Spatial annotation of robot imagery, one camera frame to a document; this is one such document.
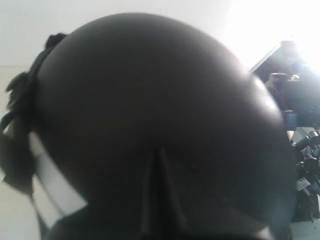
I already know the black helmet with dark visor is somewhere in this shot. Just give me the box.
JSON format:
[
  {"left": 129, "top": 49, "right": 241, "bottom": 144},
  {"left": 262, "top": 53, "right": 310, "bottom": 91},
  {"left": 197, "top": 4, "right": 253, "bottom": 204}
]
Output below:
[{"left": 0, "top": 12, "right": 297, "bottom": 240}]

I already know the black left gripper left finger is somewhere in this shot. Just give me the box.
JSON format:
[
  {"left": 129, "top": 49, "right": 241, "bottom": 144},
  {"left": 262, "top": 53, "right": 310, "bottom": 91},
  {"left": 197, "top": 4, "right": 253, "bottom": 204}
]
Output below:
[{"left": 47, "top": 147, "right": 160, "bottom": 240}]

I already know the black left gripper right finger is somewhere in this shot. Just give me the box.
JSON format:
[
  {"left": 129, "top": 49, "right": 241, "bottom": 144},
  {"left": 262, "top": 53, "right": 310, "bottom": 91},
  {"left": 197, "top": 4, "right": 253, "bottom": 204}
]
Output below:
[{"left": 157, "top": 149, "right": 275, "bottom": 240}]

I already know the background clutter of equipment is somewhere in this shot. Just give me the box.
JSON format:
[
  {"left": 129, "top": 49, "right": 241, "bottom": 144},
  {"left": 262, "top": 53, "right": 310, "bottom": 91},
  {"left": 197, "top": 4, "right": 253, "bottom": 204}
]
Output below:
[{"left": 252, "top": 40, "right": 320, "bottom": 223}]

